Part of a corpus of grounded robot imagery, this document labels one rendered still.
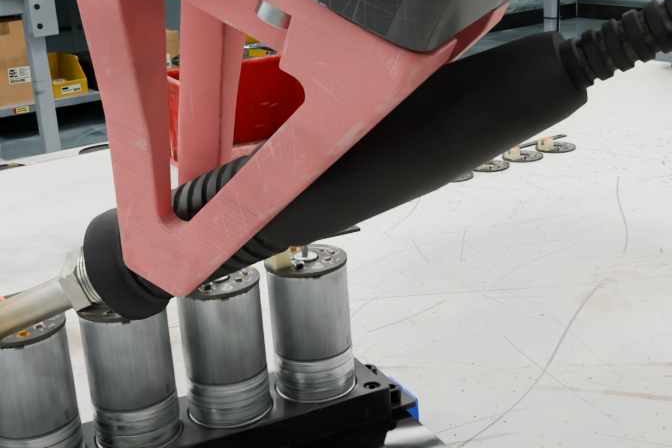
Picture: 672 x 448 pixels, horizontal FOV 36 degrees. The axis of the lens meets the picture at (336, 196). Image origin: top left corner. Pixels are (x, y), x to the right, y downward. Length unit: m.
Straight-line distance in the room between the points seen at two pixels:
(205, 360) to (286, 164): 0.13
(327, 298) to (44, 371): 0.08
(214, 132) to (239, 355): 0.10
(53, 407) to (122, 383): 0.02
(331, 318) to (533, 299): 0.15
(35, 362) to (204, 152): 0.09
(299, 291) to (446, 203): 0.27
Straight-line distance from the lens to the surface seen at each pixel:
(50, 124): 2.73
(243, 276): 0.30
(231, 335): 0.30
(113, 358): 0.29
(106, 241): 0.22
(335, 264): 0.31
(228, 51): 0.22
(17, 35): 4.39
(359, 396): 0.32
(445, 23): 0.15
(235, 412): 0.31
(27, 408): 0.29
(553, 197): 0.57
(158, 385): 0.30
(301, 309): 0.31
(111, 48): 0.19
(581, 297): 0.44
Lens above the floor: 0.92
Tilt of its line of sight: 17 degrees down
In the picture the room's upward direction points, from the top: 4 degrees counter-clockwise
